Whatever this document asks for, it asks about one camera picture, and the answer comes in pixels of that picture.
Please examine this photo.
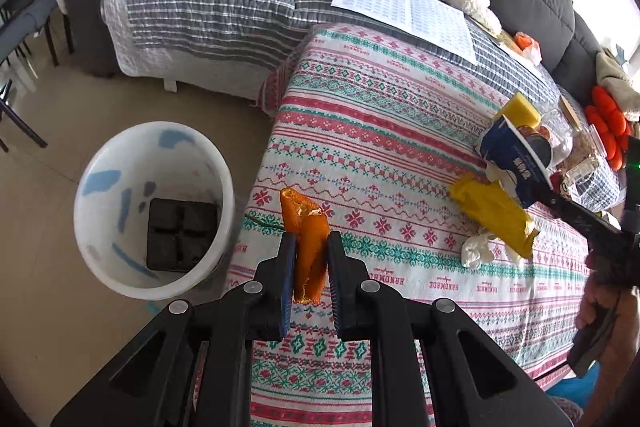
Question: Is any yellow wrapper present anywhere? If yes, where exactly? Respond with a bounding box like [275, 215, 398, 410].
[448, 171, 541, 259]

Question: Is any orange plush toy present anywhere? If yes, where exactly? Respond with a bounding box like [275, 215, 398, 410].
[584, 85, 633, 171]

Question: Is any blue paper carton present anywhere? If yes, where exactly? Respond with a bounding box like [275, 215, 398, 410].
[474, 115, 557, 208]

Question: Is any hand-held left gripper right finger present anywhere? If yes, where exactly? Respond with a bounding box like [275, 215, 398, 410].
[326, 231, 572, 427]

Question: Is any black plastic tray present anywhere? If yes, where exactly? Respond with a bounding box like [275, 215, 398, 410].
[145, 198, 221, 273]

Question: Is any white printed paper sheet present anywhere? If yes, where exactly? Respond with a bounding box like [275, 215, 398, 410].
[330, 0, 477, 67]

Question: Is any white crumpled tissue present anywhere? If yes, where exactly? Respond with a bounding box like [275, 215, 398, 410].
[459, 229, 527, 269]

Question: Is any grey chair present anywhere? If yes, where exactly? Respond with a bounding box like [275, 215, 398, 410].
[0, 0, 67, 154]

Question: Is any clear jar of seeds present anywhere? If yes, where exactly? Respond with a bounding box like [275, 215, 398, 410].
[554, 127, 610, 198]

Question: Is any beige cloth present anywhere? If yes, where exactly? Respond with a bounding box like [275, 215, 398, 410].
[594, 49, 640, 124]

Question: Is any orange white packet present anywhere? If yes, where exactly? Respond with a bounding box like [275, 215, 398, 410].
[514, 31, 544, 64]

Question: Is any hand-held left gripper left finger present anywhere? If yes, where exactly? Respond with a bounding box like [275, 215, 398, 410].
[50, 231, 301, 427]

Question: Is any white plastic bin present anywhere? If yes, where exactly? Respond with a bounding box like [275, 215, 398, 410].
[73, 122, 236, 301]

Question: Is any patterned red green tablecloth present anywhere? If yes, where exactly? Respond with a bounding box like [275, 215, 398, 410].
[225, 23, 622, 427]

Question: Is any glass jar with wooden lid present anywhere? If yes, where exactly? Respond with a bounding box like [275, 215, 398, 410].
[539, 94, 602, 168]

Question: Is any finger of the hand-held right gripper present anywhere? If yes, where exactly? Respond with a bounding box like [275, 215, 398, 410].
[529, 179, 627, 249]

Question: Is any blue cloth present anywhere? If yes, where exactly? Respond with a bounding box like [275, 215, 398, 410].
[545, 362, 602, 409]

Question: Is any yellow green sponge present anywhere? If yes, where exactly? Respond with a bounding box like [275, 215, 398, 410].
[497, 92, 542, 130]

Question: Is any person's right hand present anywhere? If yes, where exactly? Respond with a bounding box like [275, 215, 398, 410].
[575, 252, 640, 334]

